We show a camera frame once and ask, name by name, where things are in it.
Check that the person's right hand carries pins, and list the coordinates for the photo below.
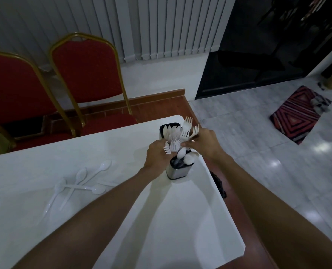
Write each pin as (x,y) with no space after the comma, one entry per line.
(206,145)

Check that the person's left hand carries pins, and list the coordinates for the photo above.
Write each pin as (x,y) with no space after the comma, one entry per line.
(154,159)

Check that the person's right thumb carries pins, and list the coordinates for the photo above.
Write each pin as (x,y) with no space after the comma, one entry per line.
(188,144)

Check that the person's left fingers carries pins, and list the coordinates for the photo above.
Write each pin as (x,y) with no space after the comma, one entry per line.
(166,145)

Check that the bundle of white plastic forks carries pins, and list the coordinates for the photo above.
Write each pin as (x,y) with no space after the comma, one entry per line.
(172,146)

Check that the white plastic fork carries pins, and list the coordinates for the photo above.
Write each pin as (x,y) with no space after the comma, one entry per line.
(187,123)
(194,130)
(184,135)

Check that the person's left forearm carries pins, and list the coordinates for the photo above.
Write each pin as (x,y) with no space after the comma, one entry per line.
(93,218)

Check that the person's right forearm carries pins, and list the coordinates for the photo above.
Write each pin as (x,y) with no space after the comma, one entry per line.
(278,218)

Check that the white plastic spoon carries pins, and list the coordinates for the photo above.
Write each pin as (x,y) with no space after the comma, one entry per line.
(80,175)
(103,166)
(192,157)
(94,189)
(58,189)
(181,152)

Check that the bunch of white plastic knives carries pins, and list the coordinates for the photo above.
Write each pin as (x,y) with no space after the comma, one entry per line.
(171,132)

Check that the steel cutlery holder black rim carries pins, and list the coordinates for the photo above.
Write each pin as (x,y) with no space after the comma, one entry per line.
(175,170)

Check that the black bag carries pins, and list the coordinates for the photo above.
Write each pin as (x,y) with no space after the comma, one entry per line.
(218,184)

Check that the red striped patterned rug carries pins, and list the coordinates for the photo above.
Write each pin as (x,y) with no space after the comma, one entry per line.
(293,114)

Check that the dark glass door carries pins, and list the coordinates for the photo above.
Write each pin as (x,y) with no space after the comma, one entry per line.
(252,47)

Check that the white vertical blinds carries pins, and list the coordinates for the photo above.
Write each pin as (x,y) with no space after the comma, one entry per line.
(154,25)

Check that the grey crumpled cloth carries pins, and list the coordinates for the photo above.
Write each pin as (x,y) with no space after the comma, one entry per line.
(320,105)

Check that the red chair gold frame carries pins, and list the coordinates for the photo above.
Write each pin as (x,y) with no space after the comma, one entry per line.
(14,92)
(90,72)

